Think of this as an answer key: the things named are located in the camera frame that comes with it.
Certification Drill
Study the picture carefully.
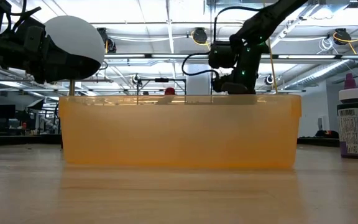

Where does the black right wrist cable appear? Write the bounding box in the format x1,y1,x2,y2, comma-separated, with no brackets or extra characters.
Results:
181,6,260,78

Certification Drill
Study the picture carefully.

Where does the thick yellow hanging cable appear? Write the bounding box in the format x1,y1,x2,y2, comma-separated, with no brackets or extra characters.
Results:
262,0,278,94

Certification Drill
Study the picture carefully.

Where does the black aluminium table frame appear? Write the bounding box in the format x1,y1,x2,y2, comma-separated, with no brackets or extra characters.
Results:
0,133,341,148

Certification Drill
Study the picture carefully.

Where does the orange translucent plastic bin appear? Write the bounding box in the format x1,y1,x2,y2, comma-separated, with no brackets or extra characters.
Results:
58,94,303,170

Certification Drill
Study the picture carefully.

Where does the white globe desk lamp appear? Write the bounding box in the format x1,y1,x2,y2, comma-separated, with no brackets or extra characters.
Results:
44,15,106,96

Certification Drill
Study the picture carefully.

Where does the white building column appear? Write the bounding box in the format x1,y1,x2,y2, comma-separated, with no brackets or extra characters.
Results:
186,63,213,96

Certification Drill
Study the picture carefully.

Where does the silver ventilation duct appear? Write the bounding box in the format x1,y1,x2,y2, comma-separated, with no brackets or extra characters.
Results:
283,58,358,91

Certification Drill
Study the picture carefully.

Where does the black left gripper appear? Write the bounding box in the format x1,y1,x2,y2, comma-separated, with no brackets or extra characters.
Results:
6,26,83,85

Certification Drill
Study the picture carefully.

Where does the black computer monitor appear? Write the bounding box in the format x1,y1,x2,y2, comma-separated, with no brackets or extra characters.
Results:
0,104,17,119

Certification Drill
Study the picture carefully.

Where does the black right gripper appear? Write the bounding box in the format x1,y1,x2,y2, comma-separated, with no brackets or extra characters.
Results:
212,67,259,96

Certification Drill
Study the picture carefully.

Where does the large purple food coloring bottle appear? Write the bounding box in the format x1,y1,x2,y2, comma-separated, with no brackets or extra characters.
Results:
336,73,358,160

